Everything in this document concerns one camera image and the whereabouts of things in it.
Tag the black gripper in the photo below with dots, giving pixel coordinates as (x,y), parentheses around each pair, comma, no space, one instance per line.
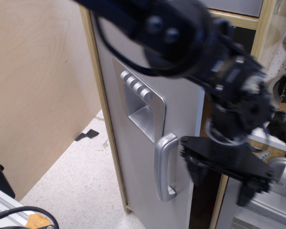
(233,158)

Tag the wooden toy kitchen cabinet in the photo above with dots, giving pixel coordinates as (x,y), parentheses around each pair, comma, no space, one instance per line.
(181,99)

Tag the silver oven door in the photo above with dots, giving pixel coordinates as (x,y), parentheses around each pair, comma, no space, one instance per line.
(259,214)

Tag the plywood board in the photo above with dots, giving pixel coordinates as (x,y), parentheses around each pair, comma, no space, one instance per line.
(48,93)

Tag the aluminium frame rail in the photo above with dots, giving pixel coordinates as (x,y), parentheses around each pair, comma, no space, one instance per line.
(17,219)

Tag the black tape on floor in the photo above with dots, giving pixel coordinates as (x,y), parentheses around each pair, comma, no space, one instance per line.
(90,134)

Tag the silver oven door handle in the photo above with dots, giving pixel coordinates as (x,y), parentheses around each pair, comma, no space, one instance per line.
(271,205)

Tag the silver ice dispenser panel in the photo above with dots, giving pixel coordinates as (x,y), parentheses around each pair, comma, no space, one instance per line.
(144,106)

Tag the silver fridge door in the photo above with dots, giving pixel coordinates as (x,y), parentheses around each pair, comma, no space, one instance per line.
(184,105)

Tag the silver oven knob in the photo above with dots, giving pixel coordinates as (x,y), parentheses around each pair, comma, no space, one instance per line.
(278,164)

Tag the orange tape piece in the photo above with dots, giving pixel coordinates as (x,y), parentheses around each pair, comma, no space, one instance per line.
(36,221)

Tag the silver fridge door handle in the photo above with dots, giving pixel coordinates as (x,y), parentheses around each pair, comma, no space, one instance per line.
(164,147)

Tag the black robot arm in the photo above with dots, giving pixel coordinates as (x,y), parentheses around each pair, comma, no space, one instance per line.
(181,39)

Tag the silver freezer door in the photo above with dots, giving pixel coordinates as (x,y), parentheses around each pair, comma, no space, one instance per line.
(245,7)

